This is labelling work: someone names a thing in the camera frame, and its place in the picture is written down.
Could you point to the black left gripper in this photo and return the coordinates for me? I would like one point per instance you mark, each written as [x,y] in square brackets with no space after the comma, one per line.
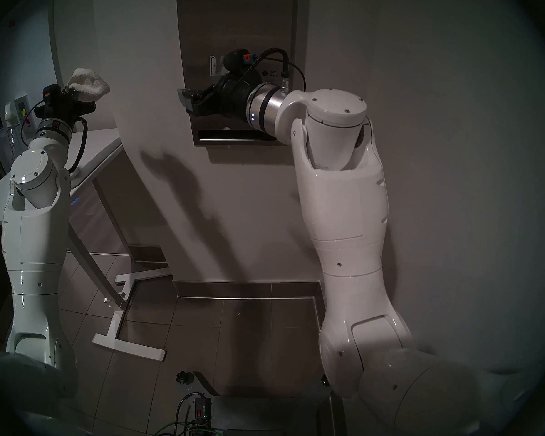
[70,108]

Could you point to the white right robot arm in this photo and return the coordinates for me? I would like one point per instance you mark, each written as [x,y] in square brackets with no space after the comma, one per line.
[345,212]

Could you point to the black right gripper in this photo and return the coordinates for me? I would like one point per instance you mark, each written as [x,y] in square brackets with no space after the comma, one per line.
[234,96]

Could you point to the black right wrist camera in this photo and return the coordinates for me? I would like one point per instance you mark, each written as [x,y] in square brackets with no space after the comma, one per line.
[236,60]

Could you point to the black box red switch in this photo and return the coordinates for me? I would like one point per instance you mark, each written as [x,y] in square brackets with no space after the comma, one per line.
[203,410]

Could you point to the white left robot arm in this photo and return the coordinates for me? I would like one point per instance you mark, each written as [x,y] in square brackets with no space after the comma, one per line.
[36,240]

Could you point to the grey metal base plate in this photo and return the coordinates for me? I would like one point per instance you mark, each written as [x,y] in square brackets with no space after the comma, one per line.
[263,412]

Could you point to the white table with frame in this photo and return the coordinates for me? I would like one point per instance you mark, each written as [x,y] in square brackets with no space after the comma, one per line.
[95,144]

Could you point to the clear spray bottle blue liquid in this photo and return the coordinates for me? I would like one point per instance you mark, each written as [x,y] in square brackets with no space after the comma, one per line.
[10,115]

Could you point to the stainless steel wall dispenser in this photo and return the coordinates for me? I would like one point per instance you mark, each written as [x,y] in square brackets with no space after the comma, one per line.
[236,22]

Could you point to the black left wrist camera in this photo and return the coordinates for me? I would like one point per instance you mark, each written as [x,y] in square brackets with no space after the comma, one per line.
[52,94]

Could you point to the black star knob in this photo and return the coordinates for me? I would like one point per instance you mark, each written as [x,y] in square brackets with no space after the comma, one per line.
[184,378]
[324,381]

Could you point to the white terry cloth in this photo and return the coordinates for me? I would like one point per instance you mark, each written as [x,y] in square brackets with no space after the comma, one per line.
[88,85]

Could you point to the white wall box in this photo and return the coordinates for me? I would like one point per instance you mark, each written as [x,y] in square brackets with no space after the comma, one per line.
[22,106]

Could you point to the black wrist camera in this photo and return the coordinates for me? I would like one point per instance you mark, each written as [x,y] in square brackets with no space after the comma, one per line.
[236,60]
[52,94]

